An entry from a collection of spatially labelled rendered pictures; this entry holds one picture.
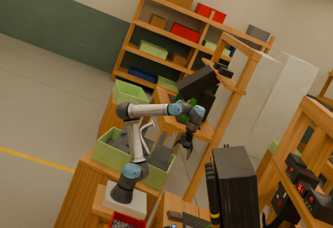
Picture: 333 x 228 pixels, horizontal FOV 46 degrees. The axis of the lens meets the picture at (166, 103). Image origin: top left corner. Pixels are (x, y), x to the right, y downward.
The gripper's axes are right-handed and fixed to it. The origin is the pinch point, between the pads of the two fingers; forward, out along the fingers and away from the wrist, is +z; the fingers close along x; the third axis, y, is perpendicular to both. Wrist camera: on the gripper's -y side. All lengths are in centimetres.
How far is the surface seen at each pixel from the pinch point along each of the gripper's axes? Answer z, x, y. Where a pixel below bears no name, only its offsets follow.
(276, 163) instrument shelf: -25, -54, -15
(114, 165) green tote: 47, 36, 50
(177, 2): -77, 32, 615
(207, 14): -79, -37, 623
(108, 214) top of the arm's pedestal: 45, 29, -21
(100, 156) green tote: 45, 48, 52
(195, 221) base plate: 39.1, -29.0, -0.5
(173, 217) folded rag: 36.6, -11.2, -10.6
